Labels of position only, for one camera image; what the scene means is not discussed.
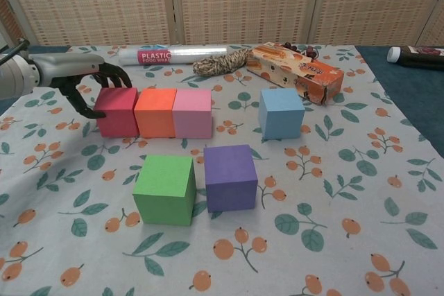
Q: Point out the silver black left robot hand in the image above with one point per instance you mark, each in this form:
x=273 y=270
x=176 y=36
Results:
x=66 y=67

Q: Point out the red foam cube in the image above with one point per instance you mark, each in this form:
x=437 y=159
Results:
x=116 y=115

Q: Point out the orange foam cube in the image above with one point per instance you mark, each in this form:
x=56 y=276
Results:
x=154 y=115

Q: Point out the green foam cube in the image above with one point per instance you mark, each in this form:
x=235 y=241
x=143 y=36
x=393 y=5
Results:
x=163 y=192

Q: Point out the purple foam cube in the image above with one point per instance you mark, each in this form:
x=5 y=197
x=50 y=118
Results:
x=230 y=181

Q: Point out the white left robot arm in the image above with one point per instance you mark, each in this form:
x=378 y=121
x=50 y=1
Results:
x=15 y=77

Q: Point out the plastic food wrap roll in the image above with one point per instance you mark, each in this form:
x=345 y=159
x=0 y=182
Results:
x=194 y=54

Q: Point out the pink foam cube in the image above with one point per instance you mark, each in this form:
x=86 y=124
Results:
x=192 y=115

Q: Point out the brown white twine bundle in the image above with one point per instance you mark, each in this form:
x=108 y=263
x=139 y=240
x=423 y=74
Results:
x=218 y=63

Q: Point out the woven bamboo folding screen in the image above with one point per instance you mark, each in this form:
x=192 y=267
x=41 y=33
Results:
x=243 y=1

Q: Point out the light blue foam cube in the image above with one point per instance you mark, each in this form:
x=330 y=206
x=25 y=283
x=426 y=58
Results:
x=281 y=115

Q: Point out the orange biscuit box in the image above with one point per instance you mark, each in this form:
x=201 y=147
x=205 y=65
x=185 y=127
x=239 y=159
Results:
x=295 y=70

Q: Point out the dark red grape bunch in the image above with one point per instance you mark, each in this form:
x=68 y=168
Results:
x=309 y=51

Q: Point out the floral printed tablecloth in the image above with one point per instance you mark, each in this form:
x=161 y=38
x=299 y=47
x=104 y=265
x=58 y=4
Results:
x=347 y=206

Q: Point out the teal table cover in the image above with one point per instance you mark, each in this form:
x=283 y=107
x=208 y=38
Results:
x=416 y=102

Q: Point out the dark grape juice bottle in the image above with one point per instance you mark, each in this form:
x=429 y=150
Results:
x=419 y=57

